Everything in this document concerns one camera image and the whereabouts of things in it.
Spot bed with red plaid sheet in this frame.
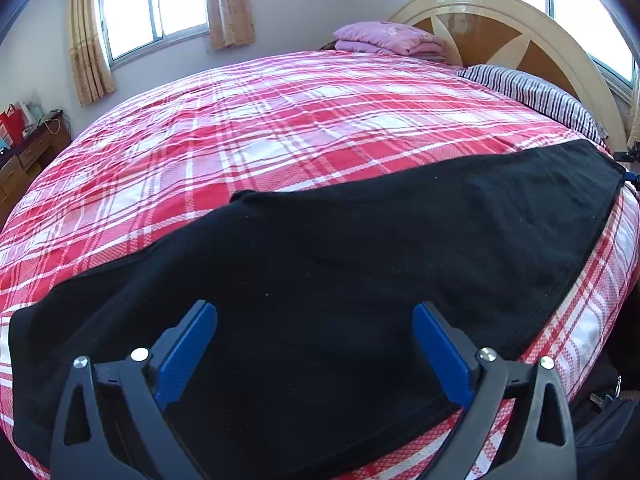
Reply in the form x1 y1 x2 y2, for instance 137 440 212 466
0 49 640 480

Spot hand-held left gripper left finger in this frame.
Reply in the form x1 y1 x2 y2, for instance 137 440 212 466
49 300 218 480

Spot striped pillow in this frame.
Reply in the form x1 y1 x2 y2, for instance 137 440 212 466
456 63 608 143

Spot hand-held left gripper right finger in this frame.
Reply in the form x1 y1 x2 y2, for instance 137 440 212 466
411 301 578 480

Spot person's dark clothing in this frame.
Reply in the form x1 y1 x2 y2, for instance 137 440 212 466
572 355 640 480

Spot large bright window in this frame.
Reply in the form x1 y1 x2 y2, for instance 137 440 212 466
542 0 640 86

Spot black pants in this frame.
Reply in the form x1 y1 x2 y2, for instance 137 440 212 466
7 139 626 476

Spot wooden bed headboard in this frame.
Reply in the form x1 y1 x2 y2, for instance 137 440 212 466
387 0 631 151

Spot sliding window with grey frame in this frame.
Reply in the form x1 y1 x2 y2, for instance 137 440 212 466
95 0 211 71

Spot red gift bag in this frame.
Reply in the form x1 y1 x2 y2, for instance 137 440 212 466
0 102 26 147

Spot beige floral curtain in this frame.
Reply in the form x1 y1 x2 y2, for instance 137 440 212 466
68 0 117 107
202 0 257 51

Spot brown wooden dresser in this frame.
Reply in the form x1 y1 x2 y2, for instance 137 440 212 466
0 110 72 226

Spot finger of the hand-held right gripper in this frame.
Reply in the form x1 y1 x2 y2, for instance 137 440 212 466
617 142 640 183

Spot folded pink blanket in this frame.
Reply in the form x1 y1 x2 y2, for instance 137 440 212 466
332 21 448 63

